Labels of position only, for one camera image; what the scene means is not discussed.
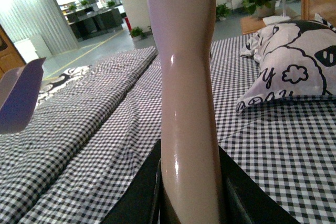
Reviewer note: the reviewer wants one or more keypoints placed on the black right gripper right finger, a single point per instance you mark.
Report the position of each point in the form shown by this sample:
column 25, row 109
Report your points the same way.
column 245, row 201

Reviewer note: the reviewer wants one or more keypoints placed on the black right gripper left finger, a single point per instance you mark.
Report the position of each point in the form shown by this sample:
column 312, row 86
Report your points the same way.
column 141, row 201

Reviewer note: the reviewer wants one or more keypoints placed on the beige plastic dustpan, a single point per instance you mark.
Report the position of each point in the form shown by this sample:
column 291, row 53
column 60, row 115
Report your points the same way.
column 19, row 92

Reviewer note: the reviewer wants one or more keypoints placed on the beige hand brush black bristles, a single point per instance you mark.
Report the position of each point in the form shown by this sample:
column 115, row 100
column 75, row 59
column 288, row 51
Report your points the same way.
column 182, row 31

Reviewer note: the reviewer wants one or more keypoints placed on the black white checkered bedsheet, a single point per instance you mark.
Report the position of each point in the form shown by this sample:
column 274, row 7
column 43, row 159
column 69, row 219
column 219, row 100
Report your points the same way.
column 287, row 147

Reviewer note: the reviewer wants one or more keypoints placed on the folded checkered quilt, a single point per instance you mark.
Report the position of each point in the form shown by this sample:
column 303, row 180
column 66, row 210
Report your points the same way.
column 83, row 147

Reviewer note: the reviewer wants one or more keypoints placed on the white cartoon print pillow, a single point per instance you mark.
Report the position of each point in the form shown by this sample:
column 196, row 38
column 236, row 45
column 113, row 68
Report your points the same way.
column 296, row 60

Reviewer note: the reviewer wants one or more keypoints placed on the small potted plant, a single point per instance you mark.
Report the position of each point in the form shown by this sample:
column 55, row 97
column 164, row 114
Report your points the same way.
column 222, row 11
column 137, row 33

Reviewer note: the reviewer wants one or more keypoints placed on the far wooden nightstand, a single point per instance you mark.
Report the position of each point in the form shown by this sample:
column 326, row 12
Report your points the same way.
column 251, row 24

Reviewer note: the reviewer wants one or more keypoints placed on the red fire extinguisher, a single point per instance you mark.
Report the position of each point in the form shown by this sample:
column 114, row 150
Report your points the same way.
column 128, row 24

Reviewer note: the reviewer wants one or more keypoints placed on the white desk lamp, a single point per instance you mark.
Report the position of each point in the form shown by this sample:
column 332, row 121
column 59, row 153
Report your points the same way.
column 273, row 19

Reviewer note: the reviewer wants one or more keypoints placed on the dark office counter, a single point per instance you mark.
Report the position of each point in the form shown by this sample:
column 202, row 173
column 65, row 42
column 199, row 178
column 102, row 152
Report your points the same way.
column 87, row 23

